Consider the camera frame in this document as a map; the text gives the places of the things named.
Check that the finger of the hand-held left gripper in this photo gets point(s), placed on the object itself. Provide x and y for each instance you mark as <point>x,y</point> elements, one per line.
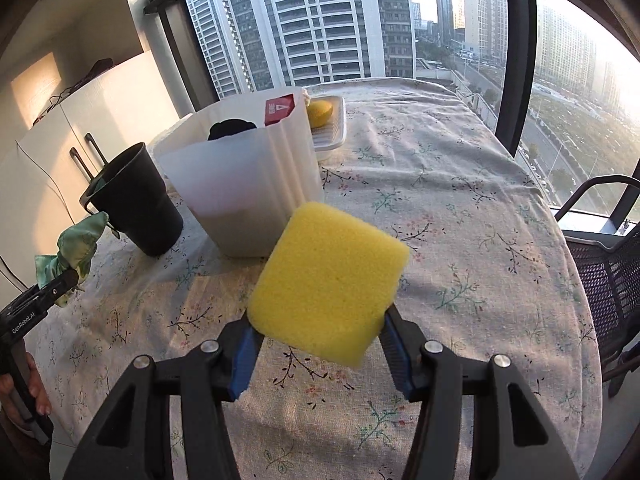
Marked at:
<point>55,287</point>

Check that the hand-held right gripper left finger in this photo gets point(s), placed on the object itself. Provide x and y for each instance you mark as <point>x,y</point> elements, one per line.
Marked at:
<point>242,360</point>

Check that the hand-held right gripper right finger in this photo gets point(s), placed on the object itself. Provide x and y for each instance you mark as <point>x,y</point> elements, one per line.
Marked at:
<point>400,360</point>

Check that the green cloth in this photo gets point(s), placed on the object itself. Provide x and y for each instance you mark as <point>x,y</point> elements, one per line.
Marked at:
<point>77,245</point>

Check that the large yellow sponge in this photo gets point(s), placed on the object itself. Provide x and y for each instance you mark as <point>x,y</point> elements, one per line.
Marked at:
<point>330,280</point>

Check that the black plastic cup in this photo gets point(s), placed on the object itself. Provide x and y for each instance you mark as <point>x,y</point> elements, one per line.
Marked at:
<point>140,210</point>

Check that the white ribbed plastic container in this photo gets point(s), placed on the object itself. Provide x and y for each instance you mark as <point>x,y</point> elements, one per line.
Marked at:
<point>250,175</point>

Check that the black soft item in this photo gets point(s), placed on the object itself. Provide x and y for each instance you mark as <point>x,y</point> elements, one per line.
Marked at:
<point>230,127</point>

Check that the person's left hand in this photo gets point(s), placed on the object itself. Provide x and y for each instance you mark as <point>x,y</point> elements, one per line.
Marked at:
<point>39,390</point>

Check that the white cabinet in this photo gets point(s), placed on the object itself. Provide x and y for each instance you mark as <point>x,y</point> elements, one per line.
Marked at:
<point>50,125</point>

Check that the black mesh chair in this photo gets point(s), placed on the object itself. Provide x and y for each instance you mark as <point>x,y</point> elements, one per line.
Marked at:
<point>600,280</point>

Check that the white ribbed tray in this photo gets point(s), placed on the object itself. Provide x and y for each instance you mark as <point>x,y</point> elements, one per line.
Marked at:
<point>330,130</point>

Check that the red packet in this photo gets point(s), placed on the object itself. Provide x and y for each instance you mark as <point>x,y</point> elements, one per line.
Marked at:
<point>277,107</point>

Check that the white high-rise building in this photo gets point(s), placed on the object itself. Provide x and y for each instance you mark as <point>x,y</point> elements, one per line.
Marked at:
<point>310,20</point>

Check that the dark window frame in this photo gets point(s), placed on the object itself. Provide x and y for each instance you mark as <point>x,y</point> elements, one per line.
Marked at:
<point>517,60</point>

